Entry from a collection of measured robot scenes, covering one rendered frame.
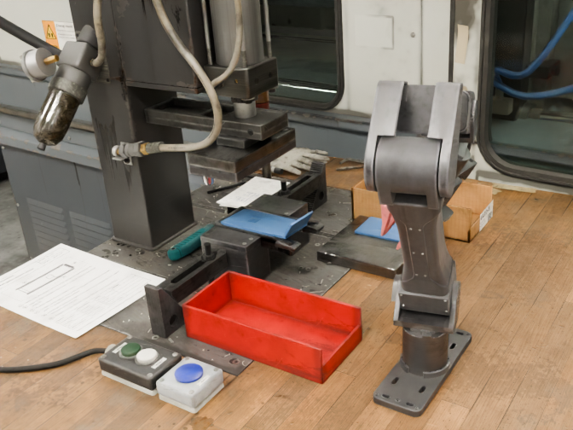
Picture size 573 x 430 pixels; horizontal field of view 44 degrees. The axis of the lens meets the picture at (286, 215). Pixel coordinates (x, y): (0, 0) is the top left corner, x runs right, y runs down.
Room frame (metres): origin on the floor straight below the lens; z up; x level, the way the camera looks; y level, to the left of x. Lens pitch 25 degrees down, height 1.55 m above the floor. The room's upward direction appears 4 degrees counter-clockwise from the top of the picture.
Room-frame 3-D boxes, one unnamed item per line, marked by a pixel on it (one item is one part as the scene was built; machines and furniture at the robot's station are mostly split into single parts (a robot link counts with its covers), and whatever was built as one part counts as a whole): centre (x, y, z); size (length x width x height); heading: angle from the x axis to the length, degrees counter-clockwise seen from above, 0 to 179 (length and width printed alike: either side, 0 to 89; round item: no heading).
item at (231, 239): (1.18, 0.06, 0.98); 0.20 x 0.10 x 0.01; 145
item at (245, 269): (1.18, 0.06, 0.94); 0.20 x 0.10 x 0.07; 145
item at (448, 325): (0.83, -0.18, 1.00); 0.09 x 0.06 x 0.06; 68
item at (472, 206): (1.30, -0.27, 0.93); 0.25 x 0.13 x 0.08; 55
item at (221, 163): (1.21, 0.12, 1.22); 0.26 x 0.18 x 0.30; 55
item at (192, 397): (0.81, 0.15, 0.90); 0.07 x 0.07 x 0.06; 55
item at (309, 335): (0.92, 0.04, 0.93); 0.25 x 0.12 x 0.06; 55
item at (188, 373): (0.81, 0.15, 0.93); 0.04 x 0.04 x 0.02
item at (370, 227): (1.21, -0.21, 0.93); 0.15 x 0.07 x 0.03; 56
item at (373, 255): (1.18, -0.16, 0.91); 0.17 x 0.16 x 0.02; 145
